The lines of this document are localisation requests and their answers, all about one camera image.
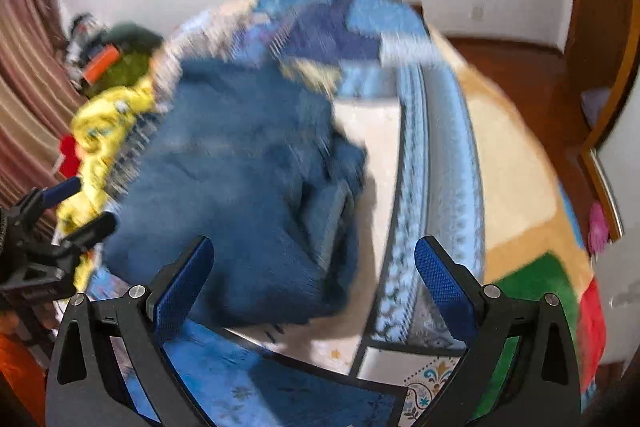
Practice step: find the pile of clothes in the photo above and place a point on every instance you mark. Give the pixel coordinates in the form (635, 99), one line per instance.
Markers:
(82, 37)

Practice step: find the grey stuffed bag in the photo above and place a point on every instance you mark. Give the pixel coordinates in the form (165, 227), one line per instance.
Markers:
(132, 36)

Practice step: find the beige colourful floor rug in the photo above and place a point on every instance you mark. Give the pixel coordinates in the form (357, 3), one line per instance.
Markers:
(525, 217)

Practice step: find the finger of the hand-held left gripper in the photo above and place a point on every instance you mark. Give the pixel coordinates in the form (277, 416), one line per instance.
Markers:
(92, 229)
(60, 191)

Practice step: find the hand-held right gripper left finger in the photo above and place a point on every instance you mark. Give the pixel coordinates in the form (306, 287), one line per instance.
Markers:
(182, 289)

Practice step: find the green patterned cloth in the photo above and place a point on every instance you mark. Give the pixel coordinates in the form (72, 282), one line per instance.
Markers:
(120, 74)

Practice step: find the blue patchwork bedspread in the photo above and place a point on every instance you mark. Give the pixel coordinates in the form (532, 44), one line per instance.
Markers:
(400, 157)

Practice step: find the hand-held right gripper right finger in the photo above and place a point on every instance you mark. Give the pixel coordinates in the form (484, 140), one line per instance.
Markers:
(445, 284)

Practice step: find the pink slipper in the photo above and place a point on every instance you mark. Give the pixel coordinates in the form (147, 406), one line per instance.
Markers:
(597, 227)

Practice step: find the yellow cartoon blanket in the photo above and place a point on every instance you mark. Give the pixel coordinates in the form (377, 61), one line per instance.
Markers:
(102, 142)

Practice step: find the striped red curtain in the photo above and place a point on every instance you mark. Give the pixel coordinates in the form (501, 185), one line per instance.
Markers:
(30, 82)

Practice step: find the blue denim jacket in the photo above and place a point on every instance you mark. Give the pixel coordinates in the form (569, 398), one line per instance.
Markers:
(235, 187)

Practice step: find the orange cloth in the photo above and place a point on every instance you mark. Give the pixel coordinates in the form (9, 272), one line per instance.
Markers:
(17, 372)

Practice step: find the red plush toy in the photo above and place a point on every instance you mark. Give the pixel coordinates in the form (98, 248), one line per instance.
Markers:
(70, 157)

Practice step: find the brown wooden door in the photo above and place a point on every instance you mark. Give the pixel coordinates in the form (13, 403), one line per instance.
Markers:
(595, 7)

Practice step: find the orange box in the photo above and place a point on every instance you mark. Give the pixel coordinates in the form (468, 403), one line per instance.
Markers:
(100, 64)

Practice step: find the white wall socket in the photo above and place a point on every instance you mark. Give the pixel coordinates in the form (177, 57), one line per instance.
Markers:
(477, 13)

